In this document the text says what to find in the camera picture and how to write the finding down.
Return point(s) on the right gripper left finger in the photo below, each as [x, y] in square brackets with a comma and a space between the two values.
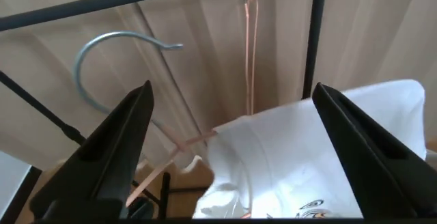
[102, 162]

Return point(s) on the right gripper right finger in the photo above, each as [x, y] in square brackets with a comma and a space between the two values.
[368, 169]

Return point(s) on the white t-shirt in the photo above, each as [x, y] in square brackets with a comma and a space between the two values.
[273, 155]

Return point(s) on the pink clothes hanger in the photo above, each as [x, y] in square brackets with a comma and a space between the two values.
[246, 63]
[112, 32]

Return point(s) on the black clothes rack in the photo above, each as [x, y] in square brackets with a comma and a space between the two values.
[102, 2]

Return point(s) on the beige curtain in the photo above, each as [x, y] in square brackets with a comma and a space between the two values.
[205, 63]

